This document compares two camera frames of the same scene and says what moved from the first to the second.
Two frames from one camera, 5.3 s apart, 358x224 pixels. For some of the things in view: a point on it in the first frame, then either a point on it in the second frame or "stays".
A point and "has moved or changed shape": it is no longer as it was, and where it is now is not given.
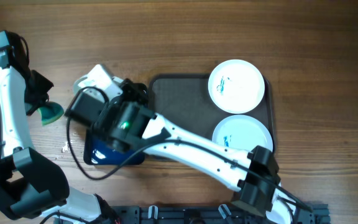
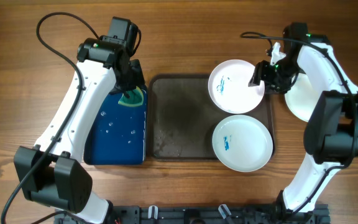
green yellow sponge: (50, 112) has moved or changed shape
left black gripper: (45, 86) → (138, 79)
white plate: (236, 86) stays
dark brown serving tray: (184, 102) stays
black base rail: (306, 213) stays
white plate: (243, 131) stays
